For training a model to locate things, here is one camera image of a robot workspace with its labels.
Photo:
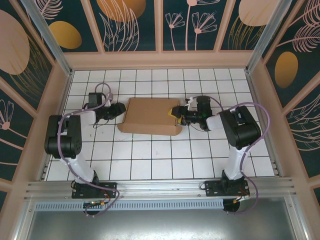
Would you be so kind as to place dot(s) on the brown cardboard paper box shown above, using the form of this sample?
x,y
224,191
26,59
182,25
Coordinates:
x,y
150,116

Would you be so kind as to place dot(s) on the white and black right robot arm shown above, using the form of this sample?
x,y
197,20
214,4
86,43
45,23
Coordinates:
x,y
245,130

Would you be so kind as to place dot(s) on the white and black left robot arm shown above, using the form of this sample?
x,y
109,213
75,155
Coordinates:
x,y
72,130

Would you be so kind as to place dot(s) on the grey metal sheet panel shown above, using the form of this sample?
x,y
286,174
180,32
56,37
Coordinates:
x,y
160,225

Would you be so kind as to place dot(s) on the aluminium table side rail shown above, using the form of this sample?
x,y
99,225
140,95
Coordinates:
x,y
64,96
274,165

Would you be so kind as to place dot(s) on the aluminium mounting rail beam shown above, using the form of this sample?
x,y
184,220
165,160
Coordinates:
x,y
160,187

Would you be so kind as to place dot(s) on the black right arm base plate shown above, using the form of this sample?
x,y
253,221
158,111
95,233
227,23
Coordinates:
x,y
212,188

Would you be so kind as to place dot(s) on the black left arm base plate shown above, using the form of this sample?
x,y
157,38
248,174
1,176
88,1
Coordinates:
x,y
110,187

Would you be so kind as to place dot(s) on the aluminium frame post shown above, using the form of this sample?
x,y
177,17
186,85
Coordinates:
x,y
48,32
267,32

